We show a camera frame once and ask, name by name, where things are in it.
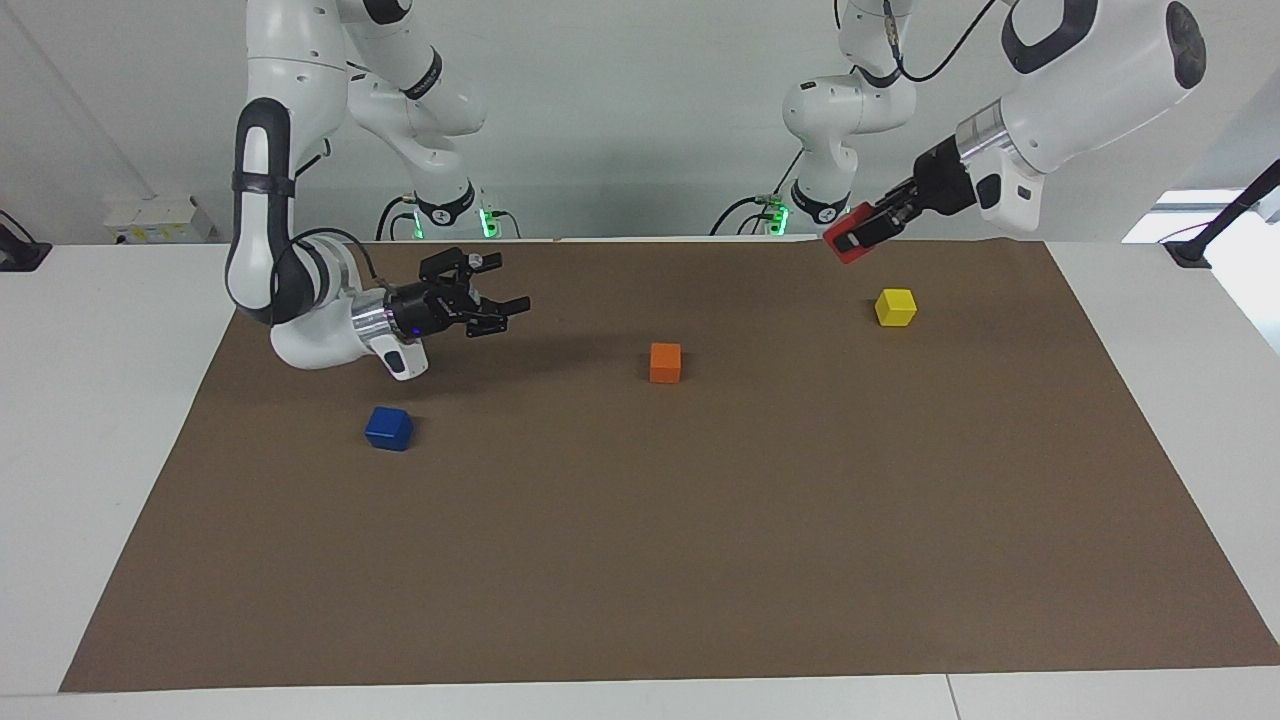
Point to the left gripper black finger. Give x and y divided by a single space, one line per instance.
880 225
903 195

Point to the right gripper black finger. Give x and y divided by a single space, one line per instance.
455 268
490 312

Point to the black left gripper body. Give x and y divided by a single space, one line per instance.
945 180

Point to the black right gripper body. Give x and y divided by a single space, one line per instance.
415 310

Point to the red cube block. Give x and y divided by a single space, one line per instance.
838 225

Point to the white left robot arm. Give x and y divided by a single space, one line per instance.
1100 70

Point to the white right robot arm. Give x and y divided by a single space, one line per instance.
300 60

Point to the yellow cube block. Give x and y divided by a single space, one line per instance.
895 309

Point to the blue cube block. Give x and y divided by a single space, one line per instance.
388 430

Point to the orange cube block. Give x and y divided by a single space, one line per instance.
665 364

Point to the brown table mat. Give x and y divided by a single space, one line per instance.
640 520

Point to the white box with yellow label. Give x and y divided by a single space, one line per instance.
155 220

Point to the black table clamp mount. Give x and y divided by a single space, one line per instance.
22 255
1190 250

